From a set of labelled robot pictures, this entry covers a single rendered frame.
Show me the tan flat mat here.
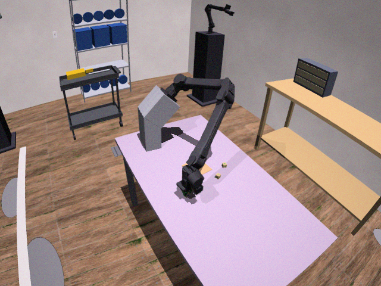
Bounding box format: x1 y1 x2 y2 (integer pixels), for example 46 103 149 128
182 163 212 175

